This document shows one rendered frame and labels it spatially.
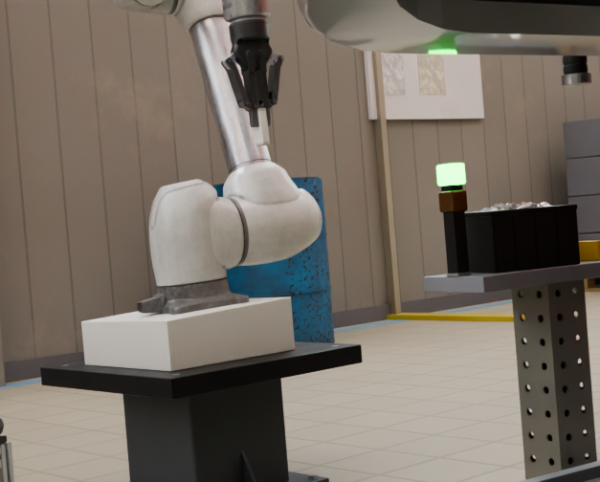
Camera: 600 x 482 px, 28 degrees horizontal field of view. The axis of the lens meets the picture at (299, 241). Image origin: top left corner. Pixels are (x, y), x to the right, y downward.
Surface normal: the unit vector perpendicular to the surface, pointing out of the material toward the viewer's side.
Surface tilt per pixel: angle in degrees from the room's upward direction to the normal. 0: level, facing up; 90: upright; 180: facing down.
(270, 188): 67
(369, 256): 90
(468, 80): 90
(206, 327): 90
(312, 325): 90
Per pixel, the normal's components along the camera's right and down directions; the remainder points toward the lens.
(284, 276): 0.21, 0.00
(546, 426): -0.83, 0.07
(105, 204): 0.65, -0.04
